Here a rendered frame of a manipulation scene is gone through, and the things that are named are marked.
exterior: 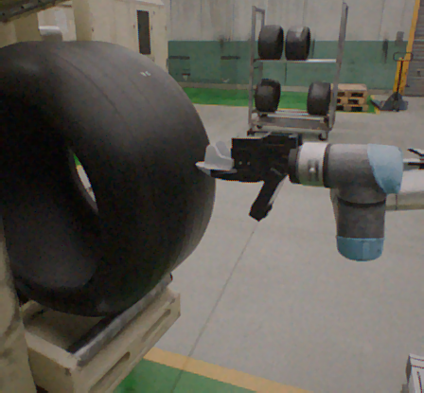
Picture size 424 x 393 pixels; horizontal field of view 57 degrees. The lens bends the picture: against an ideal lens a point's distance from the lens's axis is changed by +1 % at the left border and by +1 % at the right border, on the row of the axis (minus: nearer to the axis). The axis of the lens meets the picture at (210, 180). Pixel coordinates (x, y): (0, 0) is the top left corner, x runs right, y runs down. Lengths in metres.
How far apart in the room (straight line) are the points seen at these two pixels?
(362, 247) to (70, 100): 0.53
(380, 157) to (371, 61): 11.10
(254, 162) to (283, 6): 11.32
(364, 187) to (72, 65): 0.52
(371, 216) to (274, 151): 0.18
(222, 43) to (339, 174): 11.68
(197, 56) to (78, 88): 11.87
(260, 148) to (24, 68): 0.43
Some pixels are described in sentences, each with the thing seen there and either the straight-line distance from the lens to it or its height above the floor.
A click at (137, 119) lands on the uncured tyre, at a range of 0.68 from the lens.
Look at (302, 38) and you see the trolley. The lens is 6.05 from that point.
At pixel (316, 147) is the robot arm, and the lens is 0.65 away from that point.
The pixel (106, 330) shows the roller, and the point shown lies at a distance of 0.90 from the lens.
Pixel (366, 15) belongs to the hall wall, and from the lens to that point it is 11.77.
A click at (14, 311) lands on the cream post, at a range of 0.81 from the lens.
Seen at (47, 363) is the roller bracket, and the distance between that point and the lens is 0.85.
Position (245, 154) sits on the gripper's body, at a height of 1.31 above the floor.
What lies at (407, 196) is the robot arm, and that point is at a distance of 0.79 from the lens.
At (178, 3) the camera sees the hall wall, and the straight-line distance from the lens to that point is 12.87.
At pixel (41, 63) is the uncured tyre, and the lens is 0.75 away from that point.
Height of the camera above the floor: 1.50
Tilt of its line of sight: 20 degrees down
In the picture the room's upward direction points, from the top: straight up
